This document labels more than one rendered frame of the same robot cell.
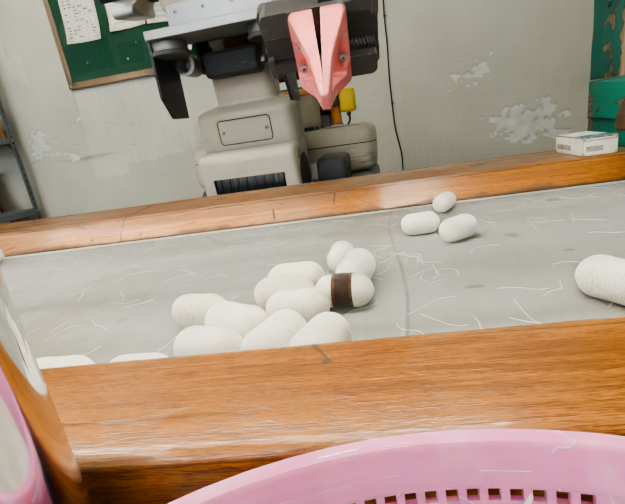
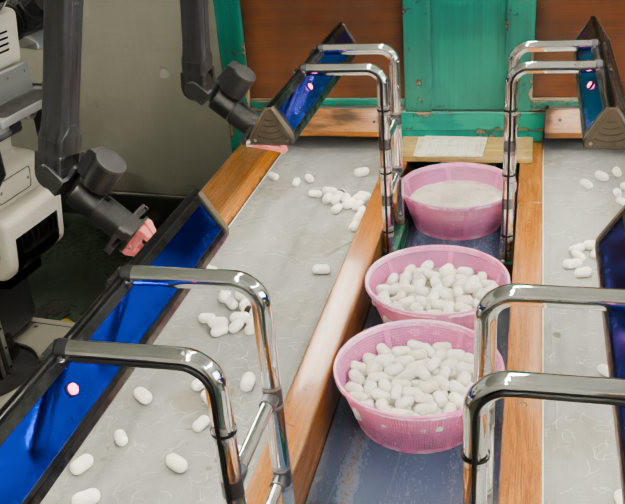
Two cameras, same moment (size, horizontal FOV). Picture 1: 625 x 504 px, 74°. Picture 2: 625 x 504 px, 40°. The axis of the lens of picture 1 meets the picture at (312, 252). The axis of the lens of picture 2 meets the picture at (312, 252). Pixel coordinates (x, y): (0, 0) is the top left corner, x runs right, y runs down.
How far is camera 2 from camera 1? 1.96 m
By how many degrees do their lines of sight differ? 74
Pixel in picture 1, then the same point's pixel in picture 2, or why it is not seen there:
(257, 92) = (6, 149)
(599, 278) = (361, 172)
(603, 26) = not seen: hidden behind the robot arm
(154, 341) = (340, 217)
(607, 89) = not seen: hidden behind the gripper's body
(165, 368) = (373, 200)
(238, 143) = (9, 199)
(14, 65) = not seen: outside the picture
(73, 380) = (372, 206)
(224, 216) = (227, 213)
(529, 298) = (354, 181)
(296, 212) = (240, 200)
